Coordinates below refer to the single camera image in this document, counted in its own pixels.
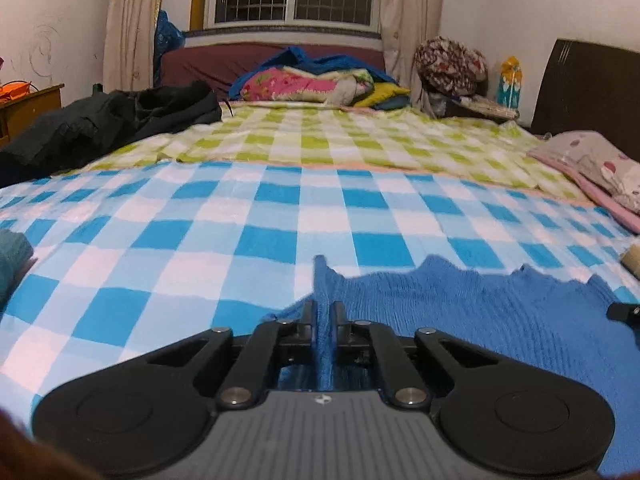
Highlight teal knit garment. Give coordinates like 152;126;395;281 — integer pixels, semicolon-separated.
0;230;37;307

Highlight black jacket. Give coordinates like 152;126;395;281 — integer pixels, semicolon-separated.
0;80;224;189

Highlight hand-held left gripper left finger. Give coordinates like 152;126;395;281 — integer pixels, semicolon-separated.
145;300;319;409

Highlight blue checkered bed blanket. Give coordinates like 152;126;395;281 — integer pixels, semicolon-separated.
0;160;640;442

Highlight yellow and blue bottle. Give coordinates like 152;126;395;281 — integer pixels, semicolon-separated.
496;56;524;110

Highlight basket of stacked papers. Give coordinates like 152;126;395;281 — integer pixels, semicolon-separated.
425;92;522;122

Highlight cream cloth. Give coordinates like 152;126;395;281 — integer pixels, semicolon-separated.
620;245;640;279

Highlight blue striped knit sweater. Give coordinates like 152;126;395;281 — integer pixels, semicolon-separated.
262;255;640;477

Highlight dark wooden headboard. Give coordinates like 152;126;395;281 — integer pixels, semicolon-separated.
530;38;640;162

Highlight folded colourful quilts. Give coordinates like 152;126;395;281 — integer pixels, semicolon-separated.
229;46;402;111

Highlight brown floral cloth bundle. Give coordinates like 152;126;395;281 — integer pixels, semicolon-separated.
415;36;489;97

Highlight blue plastic bag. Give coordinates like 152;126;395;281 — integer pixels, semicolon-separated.
154;10;185;79

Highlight green checkered bed blanket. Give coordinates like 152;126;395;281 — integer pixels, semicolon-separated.
55;101;597;207

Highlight orange item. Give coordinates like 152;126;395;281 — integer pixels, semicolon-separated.
0;79;32;104

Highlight pink floral quilt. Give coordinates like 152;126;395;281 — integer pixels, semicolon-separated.
240;66;374;106

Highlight maroon sofa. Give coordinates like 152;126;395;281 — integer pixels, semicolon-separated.
160;42;387;104

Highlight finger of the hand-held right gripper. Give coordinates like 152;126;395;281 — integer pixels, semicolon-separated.
606;302;640;349

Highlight wooden cabinet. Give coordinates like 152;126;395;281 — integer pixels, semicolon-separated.
0;83;66;149

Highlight yellow cloth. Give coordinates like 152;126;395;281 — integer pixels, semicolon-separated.
352;82;412;110

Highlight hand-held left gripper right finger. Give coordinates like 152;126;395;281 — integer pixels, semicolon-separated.
330;301;507;409

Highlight beige curtain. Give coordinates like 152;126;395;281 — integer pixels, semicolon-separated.
102;0;174;94
377;0;447;87

